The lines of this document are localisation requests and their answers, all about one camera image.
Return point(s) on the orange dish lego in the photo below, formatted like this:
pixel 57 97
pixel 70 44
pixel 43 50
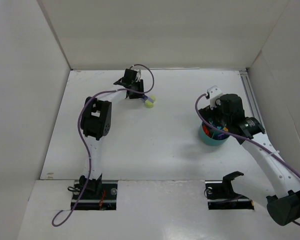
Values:
pixel 206 131

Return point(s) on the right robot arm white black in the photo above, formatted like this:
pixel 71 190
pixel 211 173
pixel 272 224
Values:
pixel 282 198

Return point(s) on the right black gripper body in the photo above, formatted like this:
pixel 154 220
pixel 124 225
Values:
pixel 208 115

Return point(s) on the light green rounded lego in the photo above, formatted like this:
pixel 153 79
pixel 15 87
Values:
pixel 149 104

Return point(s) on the purple long lego brick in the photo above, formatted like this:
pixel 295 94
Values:
pixel 220 136

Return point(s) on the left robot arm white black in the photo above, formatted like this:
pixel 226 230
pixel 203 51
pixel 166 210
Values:
pixel 95 123

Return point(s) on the teal round divided container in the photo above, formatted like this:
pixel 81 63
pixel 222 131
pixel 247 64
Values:
pixel 212 140

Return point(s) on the aluminium rail right side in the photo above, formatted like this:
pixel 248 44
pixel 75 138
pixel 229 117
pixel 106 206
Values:
pixel 254 108

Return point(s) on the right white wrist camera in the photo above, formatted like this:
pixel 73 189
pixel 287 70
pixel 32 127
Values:
pixel 213 93

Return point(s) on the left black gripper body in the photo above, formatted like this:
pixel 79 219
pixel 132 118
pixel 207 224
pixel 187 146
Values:
pixel 139 90

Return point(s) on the light green small lego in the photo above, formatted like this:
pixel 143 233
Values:
pixel 152 98

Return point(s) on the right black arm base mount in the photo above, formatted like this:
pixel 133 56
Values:
pixel 221 196

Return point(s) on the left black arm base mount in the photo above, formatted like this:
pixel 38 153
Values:
pixel 99 195

